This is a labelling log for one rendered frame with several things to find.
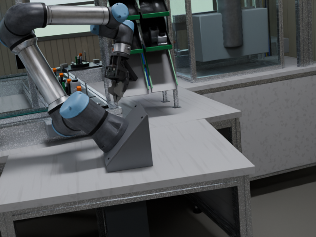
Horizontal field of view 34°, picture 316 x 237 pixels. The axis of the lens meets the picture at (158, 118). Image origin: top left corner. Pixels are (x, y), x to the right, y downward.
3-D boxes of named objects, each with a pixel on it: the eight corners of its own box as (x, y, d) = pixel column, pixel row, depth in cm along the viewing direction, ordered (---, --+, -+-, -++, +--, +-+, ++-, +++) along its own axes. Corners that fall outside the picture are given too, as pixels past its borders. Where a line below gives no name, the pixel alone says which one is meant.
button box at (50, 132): (95, 129, 229) (94, 115, 228) (48, 138, 223) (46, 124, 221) (92, 125, 236) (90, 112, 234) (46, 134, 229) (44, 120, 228)
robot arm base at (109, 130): (128, 129, 189) (107, 114, 186) (103, 158, 193) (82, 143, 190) (128, 115, 203) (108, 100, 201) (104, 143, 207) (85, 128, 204)
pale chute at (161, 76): (177, 89, 254) (177, 84, 250) (151, 92, 252) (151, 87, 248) (166, 45, 268) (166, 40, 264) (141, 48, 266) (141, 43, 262)
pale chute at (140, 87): (148, 94, 249) (149, 89, 246) (122, 97, 248) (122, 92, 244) (138, 49, 263) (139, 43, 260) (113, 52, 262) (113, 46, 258)
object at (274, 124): (333, 179, 374) (332, 63, 353) (195, 214, 340) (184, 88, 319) (281, 154, 437) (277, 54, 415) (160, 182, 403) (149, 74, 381)
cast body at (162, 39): (167, 48, 250) (167, 35, 246) (158, 49, 250) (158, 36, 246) (165, 39, 257) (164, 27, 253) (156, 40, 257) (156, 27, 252)
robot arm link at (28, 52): (72, 136, 196) (-3, 12, 193) (59, 144, 208) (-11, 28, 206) (97, 122, 202) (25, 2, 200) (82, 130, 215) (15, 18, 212)
